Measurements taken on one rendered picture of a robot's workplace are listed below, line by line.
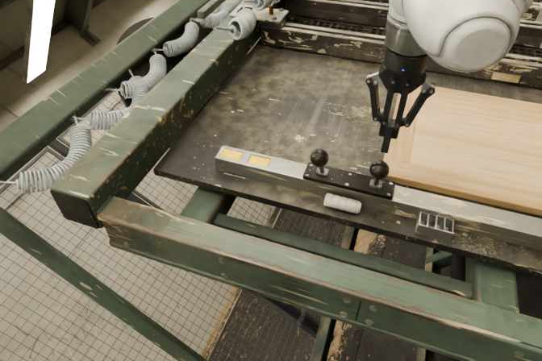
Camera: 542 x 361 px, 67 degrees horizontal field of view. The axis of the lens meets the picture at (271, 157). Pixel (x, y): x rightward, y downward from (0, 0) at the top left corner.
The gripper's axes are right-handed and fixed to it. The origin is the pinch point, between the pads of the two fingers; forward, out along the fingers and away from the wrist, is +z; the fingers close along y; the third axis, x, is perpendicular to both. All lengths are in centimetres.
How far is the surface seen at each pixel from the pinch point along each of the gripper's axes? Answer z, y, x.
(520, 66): 9, -33, -59
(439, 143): 13.9, -13.0, -19.2
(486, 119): 14.0, -24.6, -34.0
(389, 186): 10.5, -2.7, 3.9
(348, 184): 10.9, 5.8, 5.9
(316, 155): -0.1, 12.6, 10.7
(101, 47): 235, 441, -380
